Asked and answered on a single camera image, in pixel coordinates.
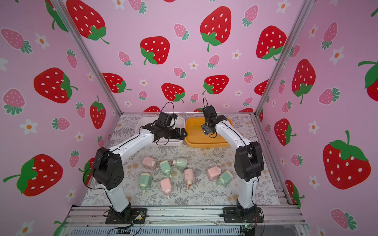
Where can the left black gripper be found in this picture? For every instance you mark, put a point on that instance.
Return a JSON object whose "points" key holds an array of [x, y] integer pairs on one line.
{"points": [[177, 136]]}

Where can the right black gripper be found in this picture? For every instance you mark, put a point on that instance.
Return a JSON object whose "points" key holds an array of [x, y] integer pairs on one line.
{"points": [[207, 128]]}

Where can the white plastic storage tray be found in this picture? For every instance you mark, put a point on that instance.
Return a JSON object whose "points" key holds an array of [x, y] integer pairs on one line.
{"points": [[180, 123]]}

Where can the pink sharpener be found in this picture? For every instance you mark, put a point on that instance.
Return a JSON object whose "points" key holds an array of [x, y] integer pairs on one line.
{"points": [[189, 177], [166, 187], [213, 173], [149, 163]]}

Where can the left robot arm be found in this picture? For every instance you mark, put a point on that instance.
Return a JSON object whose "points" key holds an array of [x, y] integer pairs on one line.
{"points": [[107, 168]]}

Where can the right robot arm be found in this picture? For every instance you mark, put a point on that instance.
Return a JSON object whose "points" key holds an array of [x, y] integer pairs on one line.
{"points": [[248, 162]]}

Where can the green sharpener upper middle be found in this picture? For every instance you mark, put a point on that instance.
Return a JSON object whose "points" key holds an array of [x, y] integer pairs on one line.
{"points": [[166, 169]]}

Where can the green sharpener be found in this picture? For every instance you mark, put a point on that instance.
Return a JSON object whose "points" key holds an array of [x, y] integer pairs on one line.
{"points": [[145, 182], [166, 169], [180, 164], [224, 179]]}

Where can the green sharpener top right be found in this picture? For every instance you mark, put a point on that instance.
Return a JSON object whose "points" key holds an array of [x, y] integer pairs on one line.
{"points": [[180, 164]]}

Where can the green sharpener lower left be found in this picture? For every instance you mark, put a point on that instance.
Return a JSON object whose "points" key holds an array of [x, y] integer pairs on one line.
{"points": [[145, 182]]}

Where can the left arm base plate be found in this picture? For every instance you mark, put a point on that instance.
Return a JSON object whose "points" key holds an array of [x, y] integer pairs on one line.
{"points": [[128, 216]]}

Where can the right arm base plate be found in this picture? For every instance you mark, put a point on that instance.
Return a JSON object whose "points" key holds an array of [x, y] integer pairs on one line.
{"points": [[243, 216]]}

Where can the aluminium front rail frame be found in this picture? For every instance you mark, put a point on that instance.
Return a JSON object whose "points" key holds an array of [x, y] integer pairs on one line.
{"points": [[282, 220]]}

